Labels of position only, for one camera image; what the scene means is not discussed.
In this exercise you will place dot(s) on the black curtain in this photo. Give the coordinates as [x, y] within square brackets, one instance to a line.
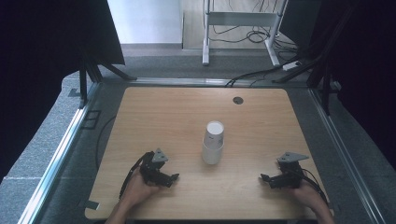
[367, 62]
[40, 62]

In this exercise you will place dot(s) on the person's left hand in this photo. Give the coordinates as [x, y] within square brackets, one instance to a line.
[137, 191]

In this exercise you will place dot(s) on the person's right hand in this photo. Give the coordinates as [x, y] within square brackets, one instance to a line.
[308, 196]

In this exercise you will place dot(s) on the stack of white cups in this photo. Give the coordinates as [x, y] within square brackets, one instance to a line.
[213, 149]

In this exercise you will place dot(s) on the white power strip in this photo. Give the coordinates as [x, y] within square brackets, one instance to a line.
[291, 65]

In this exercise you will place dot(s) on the black tripod stand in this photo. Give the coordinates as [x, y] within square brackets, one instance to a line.
[83, 81]
[325, 74]

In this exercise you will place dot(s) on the aluminium floor rail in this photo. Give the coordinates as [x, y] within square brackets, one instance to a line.
[59, 155]
[345, 149]

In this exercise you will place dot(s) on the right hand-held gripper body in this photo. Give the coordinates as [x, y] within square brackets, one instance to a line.
[291, 174]

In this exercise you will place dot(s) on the white metal stand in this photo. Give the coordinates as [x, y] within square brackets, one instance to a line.
[243, 18]

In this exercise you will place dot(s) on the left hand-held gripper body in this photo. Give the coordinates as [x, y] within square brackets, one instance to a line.
[151, 168]

